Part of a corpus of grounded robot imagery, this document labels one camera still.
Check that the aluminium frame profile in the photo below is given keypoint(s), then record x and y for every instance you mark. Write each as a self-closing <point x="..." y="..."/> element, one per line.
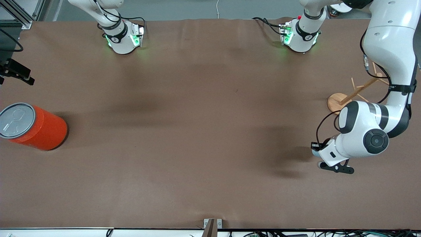
<point x="23" y="18"/>

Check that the wooden cup stand with pegs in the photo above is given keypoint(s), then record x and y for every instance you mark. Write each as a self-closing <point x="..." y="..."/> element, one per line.
<point x="334" y="100"/>

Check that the orange canister with grey lid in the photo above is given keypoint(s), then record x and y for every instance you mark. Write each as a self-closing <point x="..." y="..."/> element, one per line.
<point x="39" y="130"/>

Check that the grey metal camera bracket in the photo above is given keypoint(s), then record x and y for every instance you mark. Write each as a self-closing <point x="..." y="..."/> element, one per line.
<point x="210" y="227"/>

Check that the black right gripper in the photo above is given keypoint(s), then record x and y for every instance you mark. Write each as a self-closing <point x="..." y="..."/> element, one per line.
<point x="17" y="69"/>

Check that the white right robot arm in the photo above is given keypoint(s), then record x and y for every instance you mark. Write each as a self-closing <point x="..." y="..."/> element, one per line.
<point x="120" y="36"/>

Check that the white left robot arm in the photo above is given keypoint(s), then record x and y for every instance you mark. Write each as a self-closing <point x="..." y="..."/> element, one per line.
<point x="365" y="131"/>

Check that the light blue paper cup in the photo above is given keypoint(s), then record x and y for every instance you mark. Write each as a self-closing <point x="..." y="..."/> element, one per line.
<point x="315" y="153"/>

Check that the brown table cover sheet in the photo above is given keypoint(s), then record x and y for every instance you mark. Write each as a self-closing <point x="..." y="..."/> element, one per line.
<point x="164" y="164"/>

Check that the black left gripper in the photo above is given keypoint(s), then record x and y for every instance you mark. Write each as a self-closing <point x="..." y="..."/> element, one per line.
<point x="325" y="143"/>

